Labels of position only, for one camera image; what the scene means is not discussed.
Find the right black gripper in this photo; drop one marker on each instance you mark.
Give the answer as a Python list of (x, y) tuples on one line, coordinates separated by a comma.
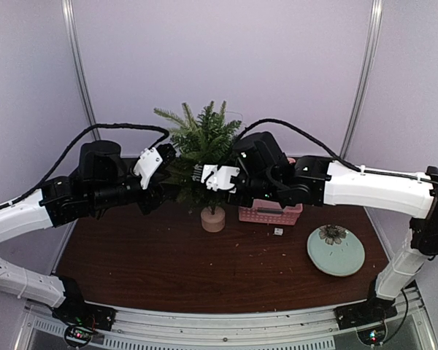
[(239, 201)]

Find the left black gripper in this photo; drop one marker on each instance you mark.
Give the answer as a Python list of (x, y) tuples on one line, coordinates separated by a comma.
[(156, 194)]

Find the small white battery box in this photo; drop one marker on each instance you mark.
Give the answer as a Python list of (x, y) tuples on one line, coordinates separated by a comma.
[(278, 231)]

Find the thin wire string lights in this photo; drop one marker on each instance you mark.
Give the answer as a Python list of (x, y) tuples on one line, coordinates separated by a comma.
[(235, 116)]

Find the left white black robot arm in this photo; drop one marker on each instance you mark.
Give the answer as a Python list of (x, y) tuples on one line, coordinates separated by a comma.
[(102, 180)]

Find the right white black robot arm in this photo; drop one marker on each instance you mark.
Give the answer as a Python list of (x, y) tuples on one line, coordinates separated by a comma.
[(261, 171)]

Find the round wooden tree base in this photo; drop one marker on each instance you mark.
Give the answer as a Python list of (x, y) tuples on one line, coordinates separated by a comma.
[(213, 222)]

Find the small green christmas tree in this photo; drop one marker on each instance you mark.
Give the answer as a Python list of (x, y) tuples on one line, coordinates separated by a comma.
[(199, 140)]

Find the pink plastic basket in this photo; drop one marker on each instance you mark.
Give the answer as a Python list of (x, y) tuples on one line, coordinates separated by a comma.
[(270, 213)]

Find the pale green flower plate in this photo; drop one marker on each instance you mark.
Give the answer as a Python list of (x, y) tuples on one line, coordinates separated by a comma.
[(335, 250)]

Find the left green circuit board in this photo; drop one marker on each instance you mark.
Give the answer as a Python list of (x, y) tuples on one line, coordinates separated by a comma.
[(77, 337)]

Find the green circuit board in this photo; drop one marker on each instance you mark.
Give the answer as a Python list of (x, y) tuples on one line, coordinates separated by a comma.
[(372, 336), (77, 337)]

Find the right green circuit board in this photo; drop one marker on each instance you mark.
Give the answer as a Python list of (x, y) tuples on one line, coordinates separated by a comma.
[(372, 336)]

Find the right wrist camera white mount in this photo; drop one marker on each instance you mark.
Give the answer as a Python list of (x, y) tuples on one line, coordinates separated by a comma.
[(215, 177)]

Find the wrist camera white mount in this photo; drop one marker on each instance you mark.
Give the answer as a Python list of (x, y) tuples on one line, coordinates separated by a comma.
[(151, 160), (215, 177)]

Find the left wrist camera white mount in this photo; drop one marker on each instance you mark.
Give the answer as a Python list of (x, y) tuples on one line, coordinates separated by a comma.
[(151, 160)]

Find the front aluminium rail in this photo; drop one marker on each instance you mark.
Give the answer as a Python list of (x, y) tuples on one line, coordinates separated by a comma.
[(310, 328)]

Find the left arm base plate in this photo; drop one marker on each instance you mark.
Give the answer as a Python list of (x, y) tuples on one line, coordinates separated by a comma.
[(78, 312)]

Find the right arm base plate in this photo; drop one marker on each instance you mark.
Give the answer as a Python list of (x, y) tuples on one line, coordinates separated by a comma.
[(369, 311)]

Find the left aluminium frame post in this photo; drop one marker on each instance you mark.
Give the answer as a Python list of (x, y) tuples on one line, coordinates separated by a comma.
[(71, 29)]

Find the aluminium frame post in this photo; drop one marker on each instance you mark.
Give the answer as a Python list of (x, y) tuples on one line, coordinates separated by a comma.
[(372, 39), (71, 29)]

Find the right aluminium frame post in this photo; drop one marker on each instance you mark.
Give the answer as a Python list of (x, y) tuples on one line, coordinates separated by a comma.
[(372, 39)]

